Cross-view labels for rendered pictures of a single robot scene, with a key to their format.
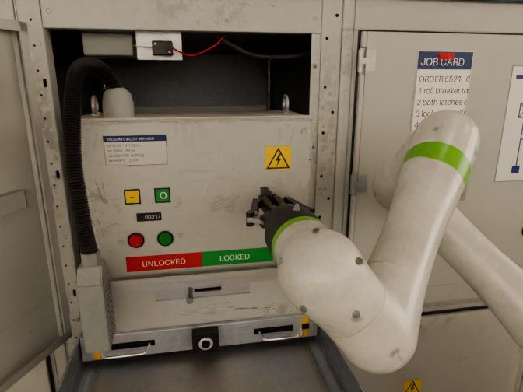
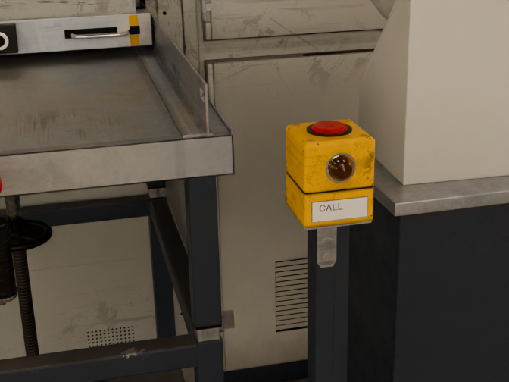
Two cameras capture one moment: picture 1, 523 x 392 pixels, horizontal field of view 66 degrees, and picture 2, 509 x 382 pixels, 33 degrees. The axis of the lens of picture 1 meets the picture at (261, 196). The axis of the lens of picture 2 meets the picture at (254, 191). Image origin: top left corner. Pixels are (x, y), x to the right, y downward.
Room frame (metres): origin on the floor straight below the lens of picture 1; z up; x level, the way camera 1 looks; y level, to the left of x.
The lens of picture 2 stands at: (-0.74, -0.26, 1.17)
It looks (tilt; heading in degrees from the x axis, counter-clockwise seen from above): 21 degrees down; 358
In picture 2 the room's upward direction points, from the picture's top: 1 degrees counter-clockwise
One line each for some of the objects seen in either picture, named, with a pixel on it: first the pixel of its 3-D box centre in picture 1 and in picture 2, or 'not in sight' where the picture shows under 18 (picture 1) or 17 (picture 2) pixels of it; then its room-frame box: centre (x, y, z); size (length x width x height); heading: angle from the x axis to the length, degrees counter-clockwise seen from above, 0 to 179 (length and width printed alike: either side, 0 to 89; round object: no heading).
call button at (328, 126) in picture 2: not in sight; (329, 132); (0.16, -0.37, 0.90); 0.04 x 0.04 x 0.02
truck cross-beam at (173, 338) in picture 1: (205, 330); (0, 36); (0.83, 0.13, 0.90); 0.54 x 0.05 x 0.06; 100
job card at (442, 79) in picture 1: (441, 95); not in sight; (1.04, -0.45, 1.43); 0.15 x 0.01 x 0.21; 100
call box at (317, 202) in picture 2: not in sight; (329, 172); (0.16, -0.37, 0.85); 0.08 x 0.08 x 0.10; 10
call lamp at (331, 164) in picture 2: not in sight; (342, 169); (0.12, -0.38, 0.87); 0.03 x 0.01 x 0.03; 100
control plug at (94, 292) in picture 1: (96, 302); not in sight; (0.71, 0.33, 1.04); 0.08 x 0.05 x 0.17; 10
